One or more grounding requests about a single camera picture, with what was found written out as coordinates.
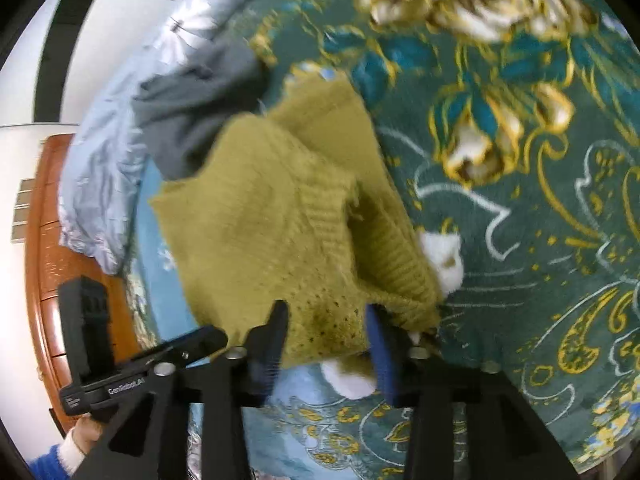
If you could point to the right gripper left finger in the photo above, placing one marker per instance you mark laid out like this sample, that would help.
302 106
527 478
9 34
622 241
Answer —
152 396

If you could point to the olive green knit sweater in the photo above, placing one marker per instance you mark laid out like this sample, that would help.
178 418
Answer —
297 205

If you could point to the person's left hand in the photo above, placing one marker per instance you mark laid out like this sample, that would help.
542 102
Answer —
86 432

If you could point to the blue sleeve with white cuff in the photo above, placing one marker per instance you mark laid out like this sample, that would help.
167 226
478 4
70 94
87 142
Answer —
60 463

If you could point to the light blue daisy quilt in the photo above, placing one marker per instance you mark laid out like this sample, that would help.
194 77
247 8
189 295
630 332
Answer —
100 179

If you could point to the grey folded garment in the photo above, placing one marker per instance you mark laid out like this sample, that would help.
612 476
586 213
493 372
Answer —
181 113

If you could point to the teal floral plush blanket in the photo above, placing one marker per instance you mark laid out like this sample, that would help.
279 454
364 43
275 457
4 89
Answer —
511 131

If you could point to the orange wooden bed frame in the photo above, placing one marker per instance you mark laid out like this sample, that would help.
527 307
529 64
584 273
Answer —
48 264

